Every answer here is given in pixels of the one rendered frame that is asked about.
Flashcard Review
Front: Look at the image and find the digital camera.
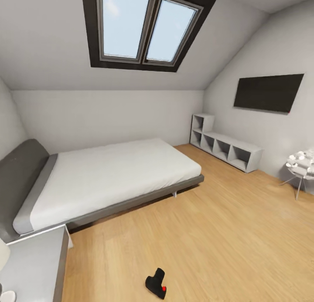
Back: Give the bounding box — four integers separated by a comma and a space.
145, 268, 167, 300

